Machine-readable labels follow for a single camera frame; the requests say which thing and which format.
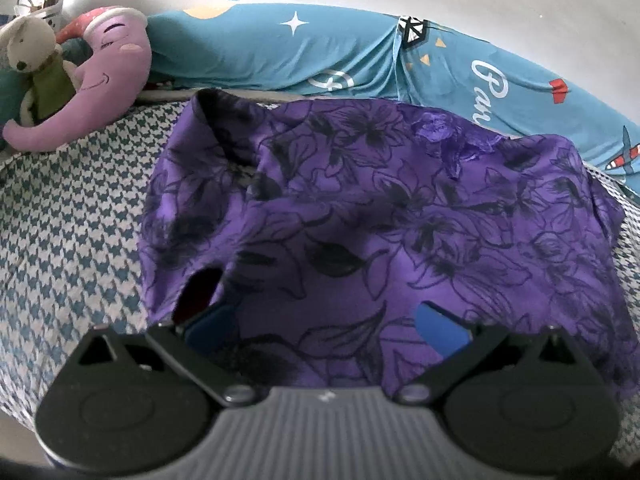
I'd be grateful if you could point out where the white rabbit plush toy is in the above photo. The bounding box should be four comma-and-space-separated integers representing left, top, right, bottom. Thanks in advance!
0, 12, 76, 126

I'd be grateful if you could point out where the purple moon plush pillow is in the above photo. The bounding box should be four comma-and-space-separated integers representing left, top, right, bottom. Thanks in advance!
2, 6, 153, 153

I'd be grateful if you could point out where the houndstooth bed mat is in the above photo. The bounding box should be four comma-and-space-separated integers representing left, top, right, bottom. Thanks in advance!
0, 90, 640, 461

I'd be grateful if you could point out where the teal printed blanket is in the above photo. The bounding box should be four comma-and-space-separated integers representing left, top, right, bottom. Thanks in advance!
145, 2, 640, 186

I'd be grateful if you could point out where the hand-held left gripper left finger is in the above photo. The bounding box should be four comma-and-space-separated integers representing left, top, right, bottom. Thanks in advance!
75, 302, 258, 408

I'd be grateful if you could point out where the white perforated basket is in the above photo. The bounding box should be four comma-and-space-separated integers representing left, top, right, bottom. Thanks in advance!
15, 0, 76, 28

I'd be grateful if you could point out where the purple floral garment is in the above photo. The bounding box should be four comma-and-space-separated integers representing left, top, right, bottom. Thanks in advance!
137, 87, 628, 401

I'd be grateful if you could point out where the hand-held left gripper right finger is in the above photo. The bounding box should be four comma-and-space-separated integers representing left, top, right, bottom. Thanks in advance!
392, 301, 576, 408

